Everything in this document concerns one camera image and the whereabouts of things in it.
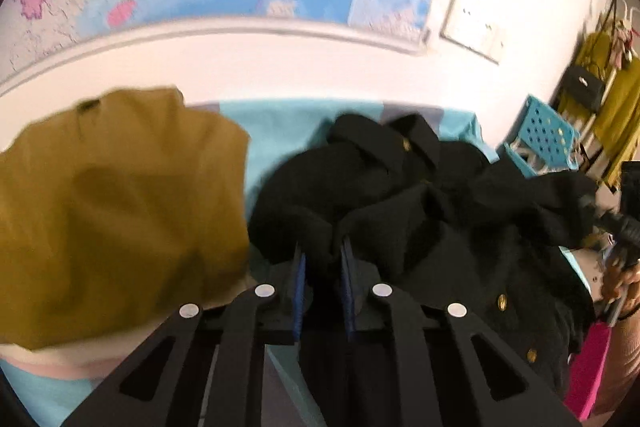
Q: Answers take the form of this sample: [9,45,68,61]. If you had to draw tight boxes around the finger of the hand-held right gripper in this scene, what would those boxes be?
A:
[597,209,632,248]

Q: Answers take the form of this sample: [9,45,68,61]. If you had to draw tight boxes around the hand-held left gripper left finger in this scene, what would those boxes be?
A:
[62,243,307,427]

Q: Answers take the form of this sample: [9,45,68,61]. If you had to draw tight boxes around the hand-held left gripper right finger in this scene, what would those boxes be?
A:
[340,238,583,427]

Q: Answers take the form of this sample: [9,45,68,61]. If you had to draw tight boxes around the black coat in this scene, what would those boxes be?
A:
[247,113,601,403]

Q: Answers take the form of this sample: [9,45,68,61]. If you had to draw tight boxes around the person's right forearm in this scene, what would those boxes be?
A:
[592,302,640,413]

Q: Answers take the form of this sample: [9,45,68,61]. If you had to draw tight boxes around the person's right hand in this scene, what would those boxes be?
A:
[600,257,640,304]

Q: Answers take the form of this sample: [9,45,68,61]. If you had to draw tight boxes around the teal plastic basket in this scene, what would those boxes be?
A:
[520,96,583,171]
[502,141,538,180]

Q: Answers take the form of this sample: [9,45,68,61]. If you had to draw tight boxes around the black bag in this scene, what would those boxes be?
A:
[562,66,606,112]

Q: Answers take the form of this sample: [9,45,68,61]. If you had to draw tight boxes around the magenta cloth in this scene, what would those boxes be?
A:
[564,321,613,420]

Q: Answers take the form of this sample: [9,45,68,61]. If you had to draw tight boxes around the mustard garment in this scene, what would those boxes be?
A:
[0,87,253,352]

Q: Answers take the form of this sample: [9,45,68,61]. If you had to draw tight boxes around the white wall socket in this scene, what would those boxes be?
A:
[441,0,477,44]
[472,14,497,56]

